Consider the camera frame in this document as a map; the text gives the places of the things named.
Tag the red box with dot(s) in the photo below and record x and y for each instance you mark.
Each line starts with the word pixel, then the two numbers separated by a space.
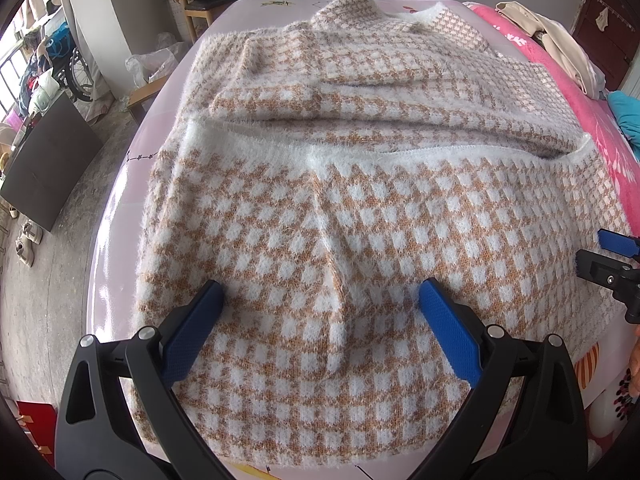
pixel 36 427

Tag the checked fuzzy sweater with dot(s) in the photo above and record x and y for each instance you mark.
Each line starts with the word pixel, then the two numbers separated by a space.
pixel 350 210

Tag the pink floral blanket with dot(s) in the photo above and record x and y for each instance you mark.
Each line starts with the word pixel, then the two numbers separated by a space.
pixel 600 130

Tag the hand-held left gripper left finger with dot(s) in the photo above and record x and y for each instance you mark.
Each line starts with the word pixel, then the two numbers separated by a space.
pixel 192 330

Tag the small wooden stool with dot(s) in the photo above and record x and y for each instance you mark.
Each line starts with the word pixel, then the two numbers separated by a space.
pixel 145 92

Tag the beige shoe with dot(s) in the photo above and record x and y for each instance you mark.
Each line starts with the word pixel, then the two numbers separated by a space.
pixel 32 232
pixel 24 254

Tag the wheelchair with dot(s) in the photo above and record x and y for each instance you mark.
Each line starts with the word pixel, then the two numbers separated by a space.
pixel 75 70

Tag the white bundle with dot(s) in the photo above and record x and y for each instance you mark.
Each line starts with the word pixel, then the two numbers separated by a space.
pixel 42 90

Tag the clear plastic bags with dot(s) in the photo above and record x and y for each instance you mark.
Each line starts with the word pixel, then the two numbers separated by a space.
pixel 155 60

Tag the beige clothing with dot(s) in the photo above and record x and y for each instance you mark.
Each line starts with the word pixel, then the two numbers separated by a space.
pixel 565 45

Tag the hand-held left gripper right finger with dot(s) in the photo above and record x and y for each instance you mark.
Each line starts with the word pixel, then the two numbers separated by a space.
pixel 450 330

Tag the dark brown board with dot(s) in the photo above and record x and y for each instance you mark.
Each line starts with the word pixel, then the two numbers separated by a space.
pixel 50 165

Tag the wooden chair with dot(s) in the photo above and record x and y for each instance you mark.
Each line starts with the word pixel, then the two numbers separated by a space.
pixel 205 5

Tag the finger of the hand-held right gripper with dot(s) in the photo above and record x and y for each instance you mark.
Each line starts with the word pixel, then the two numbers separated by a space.
pixel 620 244
pixel 597 267

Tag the teal cloth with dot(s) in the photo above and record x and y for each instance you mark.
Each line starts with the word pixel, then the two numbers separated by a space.
pixel 626 117

